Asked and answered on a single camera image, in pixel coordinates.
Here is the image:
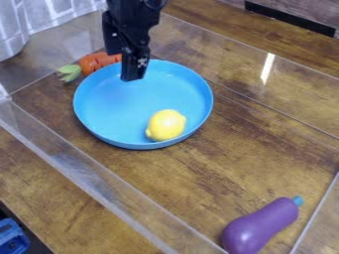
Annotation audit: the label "yellow toy lemon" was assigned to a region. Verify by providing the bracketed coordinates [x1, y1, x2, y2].
[145, 109, 186, 142]

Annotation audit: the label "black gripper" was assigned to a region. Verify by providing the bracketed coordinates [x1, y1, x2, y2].
[101, 0, 166, 81]

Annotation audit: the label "purple toy eggplant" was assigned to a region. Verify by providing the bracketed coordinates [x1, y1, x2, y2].
[221, 195, 304, 254]

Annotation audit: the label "grey checkered curtain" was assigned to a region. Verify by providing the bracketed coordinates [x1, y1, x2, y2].
[0, 0, 104, 62]

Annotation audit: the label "green leafy toy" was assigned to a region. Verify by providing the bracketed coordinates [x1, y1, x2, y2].
[57, 52, 121, 82]

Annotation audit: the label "blue device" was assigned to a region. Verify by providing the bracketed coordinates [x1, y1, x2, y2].
[0, 218, 30, 254]

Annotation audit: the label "blue oval tray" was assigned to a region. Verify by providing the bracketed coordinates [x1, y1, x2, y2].
[73, 60, 215, 150]

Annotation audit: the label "clear acrylic enclosure wall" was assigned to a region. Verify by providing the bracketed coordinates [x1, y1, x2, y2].
[0, 0, 339, 254]

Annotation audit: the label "dark baseboard strip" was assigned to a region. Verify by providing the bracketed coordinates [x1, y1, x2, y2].
[245, 0, 336, 38]

